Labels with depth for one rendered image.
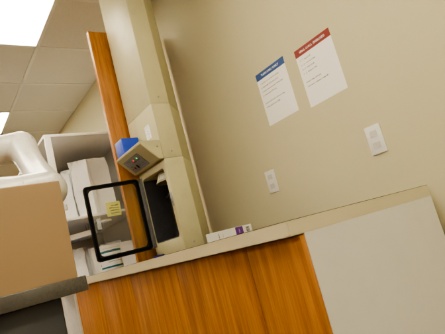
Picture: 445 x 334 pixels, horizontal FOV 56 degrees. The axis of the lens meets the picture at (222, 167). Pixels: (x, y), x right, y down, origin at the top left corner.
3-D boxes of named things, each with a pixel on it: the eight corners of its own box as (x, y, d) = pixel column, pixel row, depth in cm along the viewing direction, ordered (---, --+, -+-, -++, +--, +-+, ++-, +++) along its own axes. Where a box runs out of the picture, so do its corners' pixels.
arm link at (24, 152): (71, 176, 139) (32, 124, 177) (17, 187, 130) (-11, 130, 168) (74, 210, 144) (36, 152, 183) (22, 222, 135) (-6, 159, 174)
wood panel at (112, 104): (209, 244, 260) (157, 40, 284) (212, 243, 258) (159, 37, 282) (136, 263, 231) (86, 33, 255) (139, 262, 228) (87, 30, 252)
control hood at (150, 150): (138, 175, 238) (134, 158, 240) (163, 158, 213) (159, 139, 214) (119, 177, 231) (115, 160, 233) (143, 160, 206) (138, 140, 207)
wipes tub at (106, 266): (119, 268, 267) (114, 244, 269) (127, 266, 257) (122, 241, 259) (99, 273, 259) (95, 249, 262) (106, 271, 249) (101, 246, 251)
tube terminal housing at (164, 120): (195, 247, 245) (165, 124, 258) (226, 238, 220) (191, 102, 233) (157, 257, 230) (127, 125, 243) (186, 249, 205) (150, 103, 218)
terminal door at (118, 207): (153, 248, 229) (137, 178, 236) (97, 263, 214) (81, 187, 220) (153, 249, 229) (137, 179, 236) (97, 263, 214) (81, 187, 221)
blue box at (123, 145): (134, 158, 238) (131, 142, 240) (141, 152, 230) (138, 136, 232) (118, 160, 232) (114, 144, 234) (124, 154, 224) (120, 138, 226)
